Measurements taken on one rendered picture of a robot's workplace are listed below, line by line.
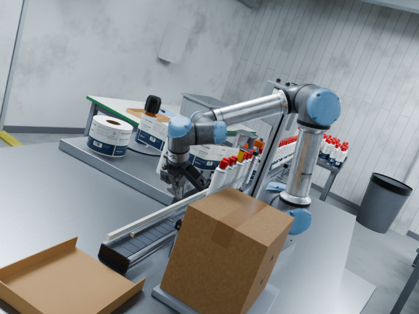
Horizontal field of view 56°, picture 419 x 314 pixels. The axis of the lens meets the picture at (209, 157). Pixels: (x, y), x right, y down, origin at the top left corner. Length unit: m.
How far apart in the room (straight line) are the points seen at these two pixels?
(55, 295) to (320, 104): 0.96
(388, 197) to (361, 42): 2.36
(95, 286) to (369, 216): 4.86
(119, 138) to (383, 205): 4.27
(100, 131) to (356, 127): 4.89
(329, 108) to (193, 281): 0.70
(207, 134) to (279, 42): 5.73
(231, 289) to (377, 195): 4.66
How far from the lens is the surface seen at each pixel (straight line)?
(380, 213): 5.69
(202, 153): 2.07
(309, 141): 1.40
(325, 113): 1.36
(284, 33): 6.93
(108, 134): 1.96
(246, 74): 7.11
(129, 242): 1.30
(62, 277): 1.17
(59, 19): 4.67
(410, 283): 3.05
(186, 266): 1.12
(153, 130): 2.20
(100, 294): 1.14
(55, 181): 1.71
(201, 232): 1.07
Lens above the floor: 1.52
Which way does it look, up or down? 15 degrees down
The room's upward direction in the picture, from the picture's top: 19 degrees clockwise
